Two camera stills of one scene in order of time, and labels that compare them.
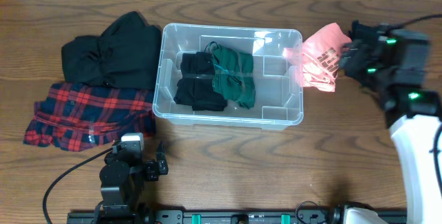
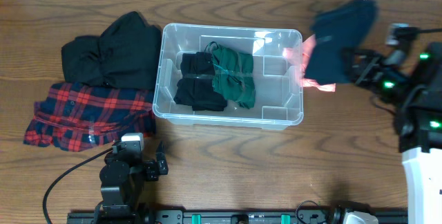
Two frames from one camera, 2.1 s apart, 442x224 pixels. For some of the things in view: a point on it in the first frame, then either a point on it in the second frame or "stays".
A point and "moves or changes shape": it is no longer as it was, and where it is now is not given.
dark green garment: x=233 y=74 stays
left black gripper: x=152 y=173 stays
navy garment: x=364 y=34 moves or changes shape
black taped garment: x=195 y=87 stays
